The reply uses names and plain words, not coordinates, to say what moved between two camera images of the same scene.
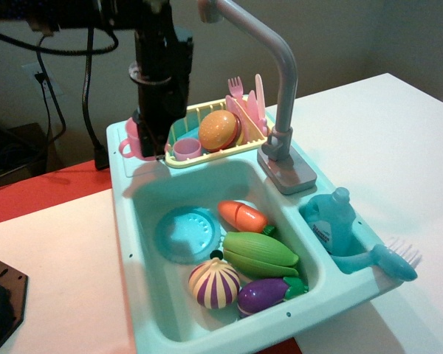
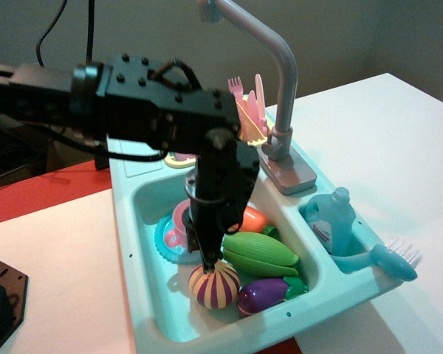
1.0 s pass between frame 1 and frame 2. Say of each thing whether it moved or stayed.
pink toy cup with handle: moved
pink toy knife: stayed
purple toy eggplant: stayed
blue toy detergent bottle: stayed
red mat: stayed
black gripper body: moved
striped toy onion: stayed
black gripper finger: moved
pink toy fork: stayed
